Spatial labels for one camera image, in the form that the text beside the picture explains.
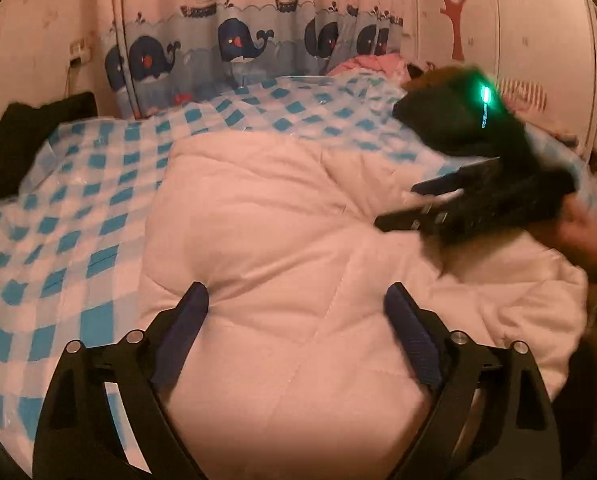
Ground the white quilted jacket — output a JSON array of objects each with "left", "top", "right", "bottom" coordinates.
[{"left": 137, "top": 130, "right": 592, "bottom": 480}]

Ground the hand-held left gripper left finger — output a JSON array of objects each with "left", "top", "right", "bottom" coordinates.
[{"left": 32, "top": 281, "right": 210, "bottom": 480}]

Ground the white wall outlet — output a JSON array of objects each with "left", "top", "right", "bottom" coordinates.
[{"left": 68, "top": 39, "right": 93, "bottom": 66}]

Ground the pink wardrobe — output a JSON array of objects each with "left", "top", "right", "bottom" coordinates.
[{"left": 413, "top": 0, "right": 597, "bottom": 161}]

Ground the pink clothes pile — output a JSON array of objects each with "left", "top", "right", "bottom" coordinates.
[{"left": 326, "top": 52, "right": 409, "bottom": 81}]

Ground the person's right hand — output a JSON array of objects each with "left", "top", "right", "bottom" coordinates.
[{"left": 533, "top": 195, "right": 597, "bottom": 281}]

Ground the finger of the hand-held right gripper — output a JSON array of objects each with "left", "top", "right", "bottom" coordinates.
[
  {"left": 411, "top": 156, "right": 502, "bottom": 197},
  {"left": 375, "top": 199, "right": 460, "bottom": 234}
]

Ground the blue checked plastic sheet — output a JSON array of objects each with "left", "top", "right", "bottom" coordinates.
[{"left": 0, "top": 74, "right": 587, "bottom": 463}]

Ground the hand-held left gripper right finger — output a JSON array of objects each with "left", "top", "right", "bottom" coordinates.
[{"left": 383, "top": 281, "right": 565, "bottom": 480}]

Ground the whale print curtain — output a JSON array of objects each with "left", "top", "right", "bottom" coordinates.
[{"left": 101, "top": 0, "right": 419, "bottom": 121}]

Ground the black jacket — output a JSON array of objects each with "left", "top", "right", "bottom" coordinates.
[{"left": 0, "top": 91, "right": 99, "bottom": 203}]

